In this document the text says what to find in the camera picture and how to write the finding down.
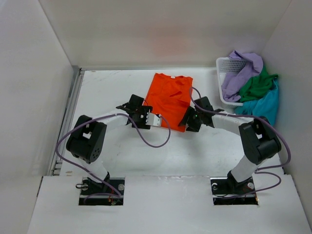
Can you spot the teal t shirt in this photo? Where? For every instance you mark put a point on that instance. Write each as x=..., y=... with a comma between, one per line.
x=266, y=107

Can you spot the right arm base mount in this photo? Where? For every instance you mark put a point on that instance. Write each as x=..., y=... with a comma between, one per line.
x=223, y=194

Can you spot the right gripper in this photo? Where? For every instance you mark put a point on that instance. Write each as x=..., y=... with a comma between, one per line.
x=191, y=122

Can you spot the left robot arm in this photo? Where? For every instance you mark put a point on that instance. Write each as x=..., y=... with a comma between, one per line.
x=86, y=143

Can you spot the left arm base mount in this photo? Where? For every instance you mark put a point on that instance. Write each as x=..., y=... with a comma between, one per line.
x=97, y=194

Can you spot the white laundry basket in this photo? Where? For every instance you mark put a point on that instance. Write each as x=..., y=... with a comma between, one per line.
x=224, y=66

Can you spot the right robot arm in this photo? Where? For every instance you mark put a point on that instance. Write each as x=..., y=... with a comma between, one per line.
x=259, y=141

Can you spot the lilac t shirt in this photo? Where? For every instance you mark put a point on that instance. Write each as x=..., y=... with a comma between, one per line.
x=233, y=82

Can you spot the green t shirt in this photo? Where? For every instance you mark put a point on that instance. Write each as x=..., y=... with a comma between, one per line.
x=257, y=87

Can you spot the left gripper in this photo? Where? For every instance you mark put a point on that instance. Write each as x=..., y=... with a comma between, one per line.
x=140, y=117

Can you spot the orange t shirt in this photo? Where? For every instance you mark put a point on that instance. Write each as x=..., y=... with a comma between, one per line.
x=170, y=97

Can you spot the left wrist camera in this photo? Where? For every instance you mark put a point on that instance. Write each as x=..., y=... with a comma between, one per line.
x=153, y=119

